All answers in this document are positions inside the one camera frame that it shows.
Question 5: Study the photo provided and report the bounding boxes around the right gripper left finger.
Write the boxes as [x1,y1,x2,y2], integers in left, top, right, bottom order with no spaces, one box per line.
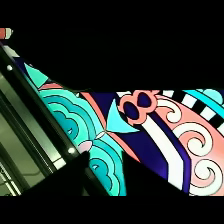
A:
[20,151,101,197]

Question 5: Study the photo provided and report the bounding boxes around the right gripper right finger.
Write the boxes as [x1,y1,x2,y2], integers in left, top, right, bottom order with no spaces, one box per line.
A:
[122,150,188,197]

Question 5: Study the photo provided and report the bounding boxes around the black garment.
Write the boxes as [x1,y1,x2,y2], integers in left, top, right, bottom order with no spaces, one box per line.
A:
[9,27,224,93]

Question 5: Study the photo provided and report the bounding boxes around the silver frame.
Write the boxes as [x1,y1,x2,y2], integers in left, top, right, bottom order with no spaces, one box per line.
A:
[0,44,81,197]

